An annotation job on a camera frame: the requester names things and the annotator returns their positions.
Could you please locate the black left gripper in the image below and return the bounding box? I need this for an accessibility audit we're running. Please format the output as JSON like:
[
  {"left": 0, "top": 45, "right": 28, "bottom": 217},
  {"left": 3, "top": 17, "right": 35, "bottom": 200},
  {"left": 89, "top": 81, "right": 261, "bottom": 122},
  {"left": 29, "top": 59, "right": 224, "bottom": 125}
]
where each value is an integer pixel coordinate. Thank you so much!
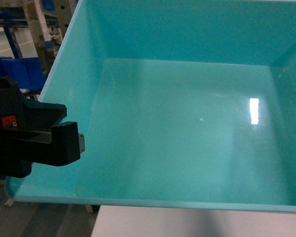
[{"left": 0, "top": 77, "right": 85, "bottom": 178}]

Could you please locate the teal plastic bin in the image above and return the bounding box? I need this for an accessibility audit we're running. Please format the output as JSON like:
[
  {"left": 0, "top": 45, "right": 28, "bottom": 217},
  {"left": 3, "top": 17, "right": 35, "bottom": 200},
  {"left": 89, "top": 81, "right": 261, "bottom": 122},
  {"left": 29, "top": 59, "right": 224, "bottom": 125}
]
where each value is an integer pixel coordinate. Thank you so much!
[{"left": 5, "top": 0, "right": 296, "bottom": 212}]

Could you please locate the blue bins far left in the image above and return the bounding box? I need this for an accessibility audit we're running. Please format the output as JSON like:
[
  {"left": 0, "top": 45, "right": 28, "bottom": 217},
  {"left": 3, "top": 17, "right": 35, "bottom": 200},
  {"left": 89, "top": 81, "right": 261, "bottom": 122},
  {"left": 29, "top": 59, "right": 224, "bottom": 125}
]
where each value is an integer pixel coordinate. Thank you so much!
[{"left": 0, "top": 57, "right": 46, "bottom": 90}]

